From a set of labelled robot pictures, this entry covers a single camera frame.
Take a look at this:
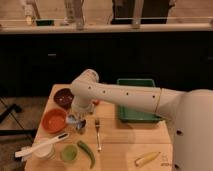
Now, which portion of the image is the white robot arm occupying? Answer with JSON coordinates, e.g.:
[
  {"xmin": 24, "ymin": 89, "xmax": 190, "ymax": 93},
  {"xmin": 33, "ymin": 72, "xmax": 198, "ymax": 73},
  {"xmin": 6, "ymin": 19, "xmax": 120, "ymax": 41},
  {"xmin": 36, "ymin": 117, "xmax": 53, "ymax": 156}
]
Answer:
[{"xmin": 70, "ymin": 69, "xmax": 213, "ymax": 171}]

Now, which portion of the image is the orange yellow fruit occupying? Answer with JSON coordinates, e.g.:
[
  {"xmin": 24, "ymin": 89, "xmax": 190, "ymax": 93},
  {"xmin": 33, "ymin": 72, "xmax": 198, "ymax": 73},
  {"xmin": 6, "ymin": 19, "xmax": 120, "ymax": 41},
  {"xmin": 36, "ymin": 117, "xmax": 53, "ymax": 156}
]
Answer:
[{"xmin": 93, "ymin": 101, "xmax": 100, "ymax": 106}]

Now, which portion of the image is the green plastic tray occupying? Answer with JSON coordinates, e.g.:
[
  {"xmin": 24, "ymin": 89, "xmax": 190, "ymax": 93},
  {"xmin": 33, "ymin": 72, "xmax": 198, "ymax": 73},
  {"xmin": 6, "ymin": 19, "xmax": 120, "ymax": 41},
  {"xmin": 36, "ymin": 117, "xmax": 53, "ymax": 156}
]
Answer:
[{"xmin": 116, "ymin": 78, "xmax": 162, "ymax": 123}]

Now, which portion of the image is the silver metal fork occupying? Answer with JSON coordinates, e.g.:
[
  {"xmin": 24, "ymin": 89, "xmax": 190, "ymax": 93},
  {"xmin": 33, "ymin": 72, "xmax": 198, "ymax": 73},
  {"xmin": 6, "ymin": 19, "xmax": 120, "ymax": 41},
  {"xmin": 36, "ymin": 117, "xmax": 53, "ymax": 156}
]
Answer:
[{"xmin": 95, "ymin": 119, "xmax": 102, "ymax": 152}]

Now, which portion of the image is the dark maroon bowl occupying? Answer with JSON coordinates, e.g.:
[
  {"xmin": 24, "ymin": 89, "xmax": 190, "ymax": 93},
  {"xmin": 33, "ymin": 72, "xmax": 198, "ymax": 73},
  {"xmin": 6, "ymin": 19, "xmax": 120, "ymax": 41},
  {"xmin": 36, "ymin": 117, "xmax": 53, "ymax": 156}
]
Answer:
[{"xmin": 53, "ymin": 88, "xmax": 74, "ymax": 109}]

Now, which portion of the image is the crumpled blue white cloth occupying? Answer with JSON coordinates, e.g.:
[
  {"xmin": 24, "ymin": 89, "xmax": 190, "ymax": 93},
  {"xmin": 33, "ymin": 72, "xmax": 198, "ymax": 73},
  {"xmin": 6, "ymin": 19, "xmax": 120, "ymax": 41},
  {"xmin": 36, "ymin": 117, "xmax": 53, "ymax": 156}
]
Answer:
[{"xmin": 66, "ymin": 115, "xmax": 86, "ymax": 134}]

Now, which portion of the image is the orange bowl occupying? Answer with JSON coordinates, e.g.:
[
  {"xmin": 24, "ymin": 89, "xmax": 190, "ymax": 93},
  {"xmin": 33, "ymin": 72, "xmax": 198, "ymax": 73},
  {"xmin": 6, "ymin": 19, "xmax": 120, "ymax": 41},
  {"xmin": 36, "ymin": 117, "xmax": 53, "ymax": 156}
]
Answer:
[{"xmin": 41, "ymin": 108, "xmax": 67, "ymax": 134}]

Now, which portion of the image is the green chili pepper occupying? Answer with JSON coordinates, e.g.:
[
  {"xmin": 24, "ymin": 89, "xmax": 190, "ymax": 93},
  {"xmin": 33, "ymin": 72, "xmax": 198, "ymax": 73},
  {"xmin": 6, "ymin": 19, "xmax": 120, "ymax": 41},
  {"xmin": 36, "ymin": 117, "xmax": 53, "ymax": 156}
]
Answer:
[{"xmin": 77, "ymin": 140, "xmax": 96, "ymax": 169}]

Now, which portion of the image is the green plastic cup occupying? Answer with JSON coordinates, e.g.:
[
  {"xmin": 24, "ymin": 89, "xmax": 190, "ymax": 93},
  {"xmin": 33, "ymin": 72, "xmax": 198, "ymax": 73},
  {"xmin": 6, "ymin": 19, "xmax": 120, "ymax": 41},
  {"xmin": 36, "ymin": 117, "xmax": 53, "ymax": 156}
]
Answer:
[{"xmin": 60, "ymin": 145, "xmax": 78, "ymax": 163}]

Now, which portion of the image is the yellow banana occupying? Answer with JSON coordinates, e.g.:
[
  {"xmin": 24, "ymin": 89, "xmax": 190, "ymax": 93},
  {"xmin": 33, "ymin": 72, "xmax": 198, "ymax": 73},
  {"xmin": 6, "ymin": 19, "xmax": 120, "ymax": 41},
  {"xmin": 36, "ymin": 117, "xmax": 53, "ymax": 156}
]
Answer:
[{"xmin": 134, "ymin": 152, "xmax": 159, "ymax": 167}]

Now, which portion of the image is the white cup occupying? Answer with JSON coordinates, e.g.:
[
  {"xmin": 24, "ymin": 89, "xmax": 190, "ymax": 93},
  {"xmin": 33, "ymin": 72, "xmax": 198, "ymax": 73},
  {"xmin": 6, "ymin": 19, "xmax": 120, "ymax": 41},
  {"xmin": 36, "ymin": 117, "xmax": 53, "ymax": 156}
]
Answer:
[{"xmin": 34, "ymin": 144, "xmax": 55, "ymax": 160}]

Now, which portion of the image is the green box on ledge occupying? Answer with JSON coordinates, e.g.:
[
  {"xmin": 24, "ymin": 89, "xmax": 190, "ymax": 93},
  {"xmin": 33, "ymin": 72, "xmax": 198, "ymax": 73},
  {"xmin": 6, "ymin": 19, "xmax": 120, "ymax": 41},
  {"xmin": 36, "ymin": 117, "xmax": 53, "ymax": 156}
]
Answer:
[{"xmin": 36, "ymin": 20, "xmax": 54, "ymax": 26}]

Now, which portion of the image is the black stand leg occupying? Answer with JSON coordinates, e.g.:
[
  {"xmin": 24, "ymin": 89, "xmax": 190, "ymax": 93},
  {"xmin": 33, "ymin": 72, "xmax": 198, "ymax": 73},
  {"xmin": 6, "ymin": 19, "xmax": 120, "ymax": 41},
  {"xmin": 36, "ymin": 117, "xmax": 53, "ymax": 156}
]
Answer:
[{"xmin": 0, "ymin": 98, "xmax": 37, "ymax": 137}]

